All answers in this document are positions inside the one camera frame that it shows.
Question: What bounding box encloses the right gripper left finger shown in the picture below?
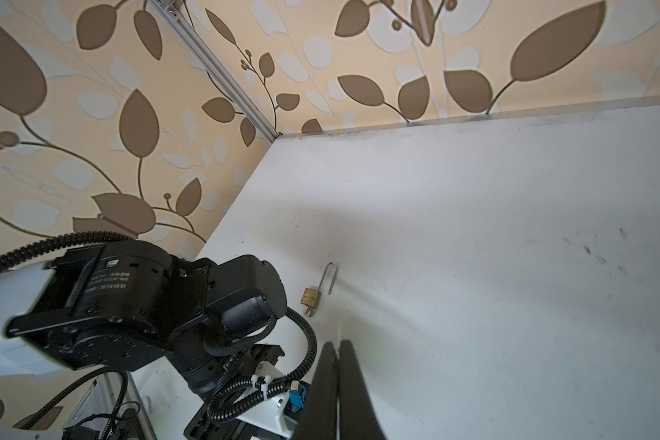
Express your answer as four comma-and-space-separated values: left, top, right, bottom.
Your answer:
291, 342, 339, 440

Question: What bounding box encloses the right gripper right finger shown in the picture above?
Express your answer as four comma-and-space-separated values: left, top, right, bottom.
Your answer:
338, 340, 386, 440

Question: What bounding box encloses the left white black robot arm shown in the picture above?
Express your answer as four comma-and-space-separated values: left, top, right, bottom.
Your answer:
0, 231, 317, 439

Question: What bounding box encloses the open brass padlock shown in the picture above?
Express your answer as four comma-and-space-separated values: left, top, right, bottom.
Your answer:
301, 261, 339, 317

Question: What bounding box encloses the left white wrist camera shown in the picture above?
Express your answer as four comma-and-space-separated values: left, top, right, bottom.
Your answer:
183, 373, 309, 440

